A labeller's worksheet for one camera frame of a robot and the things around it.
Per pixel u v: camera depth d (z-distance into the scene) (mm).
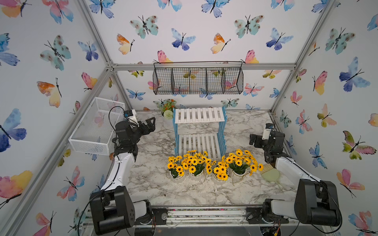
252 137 808
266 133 782
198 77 982
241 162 753
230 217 754
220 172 712
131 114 695
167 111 981
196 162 755
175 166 766
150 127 736
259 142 804
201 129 1107
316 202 418
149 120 726
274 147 677
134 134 698
